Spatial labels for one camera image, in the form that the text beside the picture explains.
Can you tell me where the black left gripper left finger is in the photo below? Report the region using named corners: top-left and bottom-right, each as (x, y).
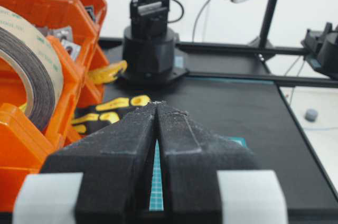
top-left (13, 103), bottom-right (156, 223)

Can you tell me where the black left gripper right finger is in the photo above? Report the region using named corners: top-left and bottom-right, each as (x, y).
top-left (156, 102), bottom-right (288, 223)

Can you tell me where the orange plastic container rack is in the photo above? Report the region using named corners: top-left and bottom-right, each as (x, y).
top-left (1, 0), bottom-right (108, 213)

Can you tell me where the teal cutting mat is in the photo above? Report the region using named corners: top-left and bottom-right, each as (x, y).
top-left (149, 136), bottom-right (252, 216)

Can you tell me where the black table mat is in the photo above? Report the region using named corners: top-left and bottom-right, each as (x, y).
top-left (104, 42), bottom-right (337, 223)

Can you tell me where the black device at right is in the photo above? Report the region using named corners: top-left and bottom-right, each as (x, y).
top-left (301, 22), bottom-right (337, 80)

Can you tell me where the small grey cap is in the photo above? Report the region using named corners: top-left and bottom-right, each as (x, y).
top-left (304, 108), bottom-right (318, 122)

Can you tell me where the grey foam tape roll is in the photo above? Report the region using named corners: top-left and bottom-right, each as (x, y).
top-left (1, 7), bottom-right (64, 130)

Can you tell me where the grey hanging cable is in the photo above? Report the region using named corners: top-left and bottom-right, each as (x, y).
top-left (192, 0), bottom-right (222, 43)

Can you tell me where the black aluminium frame post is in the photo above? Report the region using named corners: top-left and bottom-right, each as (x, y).
top-left (179, 0), bottom-right (337, 88)

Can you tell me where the metal frame bracket lower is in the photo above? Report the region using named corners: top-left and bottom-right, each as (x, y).
top-left (61, 39), bottom-right (81, 61)

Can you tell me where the metal frame bracket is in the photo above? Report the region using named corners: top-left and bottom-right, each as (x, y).
top-left (61, 39), bottom-right (81, 61)
top-left (37, 25), bottom-right (73, 42)

